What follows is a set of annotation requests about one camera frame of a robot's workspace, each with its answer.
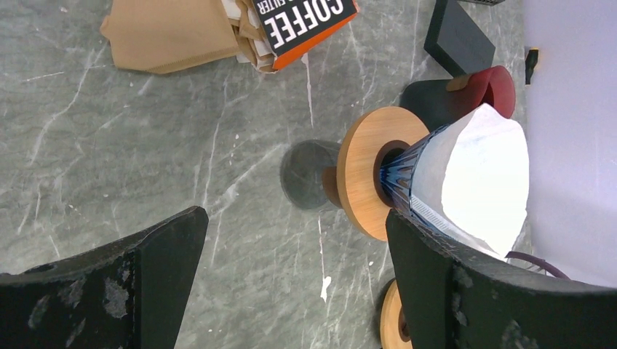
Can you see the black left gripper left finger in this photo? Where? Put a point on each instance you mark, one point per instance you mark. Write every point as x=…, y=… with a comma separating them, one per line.
x=130, y=293

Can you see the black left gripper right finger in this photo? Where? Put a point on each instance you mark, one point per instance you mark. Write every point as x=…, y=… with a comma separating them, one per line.
x=454, y=296

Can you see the white paper coffee filter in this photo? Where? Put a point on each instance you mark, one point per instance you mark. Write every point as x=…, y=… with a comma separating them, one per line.
x=471, y=181

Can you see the wooden dripper ring holder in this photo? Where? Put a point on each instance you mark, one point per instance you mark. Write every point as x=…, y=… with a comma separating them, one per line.
x=353, y=184

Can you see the red and black cup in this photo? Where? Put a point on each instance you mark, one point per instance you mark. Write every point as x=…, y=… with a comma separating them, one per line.
x=440, y=102

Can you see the paper coffee filters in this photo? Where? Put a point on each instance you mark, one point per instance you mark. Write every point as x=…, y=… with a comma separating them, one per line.
x=250, y=35

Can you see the orange coffee filter box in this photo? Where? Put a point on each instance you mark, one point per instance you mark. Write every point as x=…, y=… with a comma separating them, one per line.
x=292, y=28

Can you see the brown paper filter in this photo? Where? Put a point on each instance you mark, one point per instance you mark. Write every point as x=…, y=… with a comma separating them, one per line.
x=167, y=36

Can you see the yellow black screwdriver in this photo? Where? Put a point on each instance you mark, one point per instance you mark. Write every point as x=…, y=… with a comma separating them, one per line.
x=531, y=61

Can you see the black rectangular box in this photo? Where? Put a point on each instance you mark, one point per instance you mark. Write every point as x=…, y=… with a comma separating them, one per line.
x=489, y=3
x=456, y=42

